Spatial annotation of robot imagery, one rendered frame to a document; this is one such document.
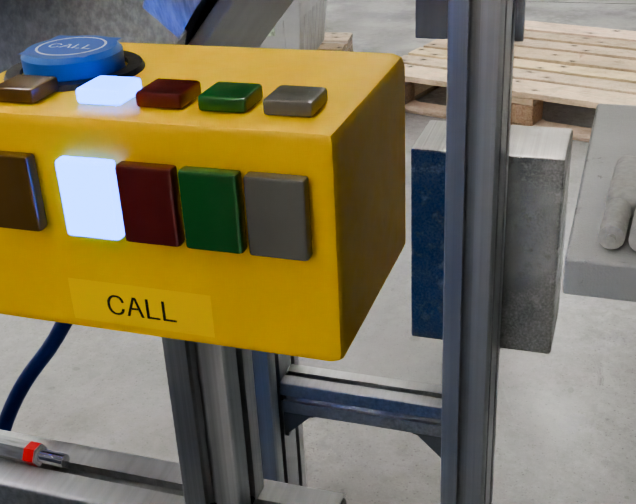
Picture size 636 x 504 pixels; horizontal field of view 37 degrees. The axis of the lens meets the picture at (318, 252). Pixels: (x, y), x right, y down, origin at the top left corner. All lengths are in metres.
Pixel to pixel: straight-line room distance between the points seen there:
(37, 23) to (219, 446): 0.42
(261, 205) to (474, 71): 0.53
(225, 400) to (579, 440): 1.55
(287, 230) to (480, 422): 0.68
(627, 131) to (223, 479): 0.61
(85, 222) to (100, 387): 1.80
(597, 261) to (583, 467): 1.20
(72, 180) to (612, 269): 0.44
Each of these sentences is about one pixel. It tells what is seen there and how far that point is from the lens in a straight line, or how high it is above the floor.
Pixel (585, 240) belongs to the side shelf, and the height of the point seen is 0.86.
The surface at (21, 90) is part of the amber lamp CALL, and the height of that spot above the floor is 1.08.
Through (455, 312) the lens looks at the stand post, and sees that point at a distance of 0.91.
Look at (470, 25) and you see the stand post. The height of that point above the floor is 0.98.
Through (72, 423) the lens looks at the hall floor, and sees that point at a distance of 2.05.
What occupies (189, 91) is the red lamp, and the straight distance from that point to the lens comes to 0.34.
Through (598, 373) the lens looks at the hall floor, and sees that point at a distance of 2.13.
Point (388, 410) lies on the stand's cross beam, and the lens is 1.02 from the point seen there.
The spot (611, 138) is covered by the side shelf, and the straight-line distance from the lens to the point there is 0.92.
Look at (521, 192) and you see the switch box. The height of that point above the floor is 0.80.
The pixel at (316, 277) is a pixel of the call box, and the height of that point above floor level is 1.02.
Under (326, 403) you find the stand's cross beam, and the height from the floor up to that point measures 0.55.
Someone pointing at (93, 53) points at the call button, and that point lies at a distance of 0.38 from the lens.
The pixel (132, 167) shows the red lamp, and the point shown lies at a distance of 0.33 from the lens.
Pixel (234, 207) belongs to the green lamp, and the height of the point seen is 1.05.
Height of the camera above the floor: 1.17
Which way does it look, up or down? 27 degrees down
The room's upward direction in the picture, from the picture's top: 3 degrees counter-clockwise
